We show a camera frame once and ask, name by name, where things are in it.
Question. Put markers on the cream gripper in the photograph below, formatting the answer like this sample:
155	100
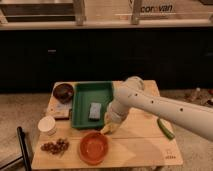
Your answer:
115	119

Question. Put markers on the yellow banana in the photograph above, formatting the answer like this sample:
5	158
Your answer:
106	129

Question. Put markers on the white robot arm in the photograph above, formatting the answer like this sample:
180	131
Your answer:
131	94

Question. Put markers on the red bowl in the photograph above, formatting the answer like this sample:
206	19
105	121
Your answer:
93	148

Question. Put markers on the dark brown bowl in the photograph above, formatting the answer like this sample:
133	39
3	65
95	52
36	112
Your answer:
63	92

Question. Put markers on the blue-grey sponge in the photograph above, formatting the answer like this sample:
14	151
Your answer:
95	111

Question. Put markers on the green plastic tray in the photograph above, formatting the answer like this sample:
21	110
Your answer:
86	93

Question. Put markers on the pile of brown nuts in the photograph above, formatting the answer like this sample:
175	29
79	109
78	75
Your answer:
56	148

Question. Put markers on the green cucumber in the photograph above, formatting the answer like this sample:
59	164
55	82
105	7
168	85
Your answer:
164	130

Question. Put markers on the white paper cup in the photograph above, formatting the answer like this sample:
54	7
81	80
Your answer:
47	125

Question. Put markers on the white cardboard box with print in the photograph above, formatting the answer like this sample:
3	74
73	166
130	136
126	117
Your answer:
157	8

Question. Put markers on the black chair frame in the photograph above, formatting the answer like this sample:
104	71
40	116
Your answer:
24	153

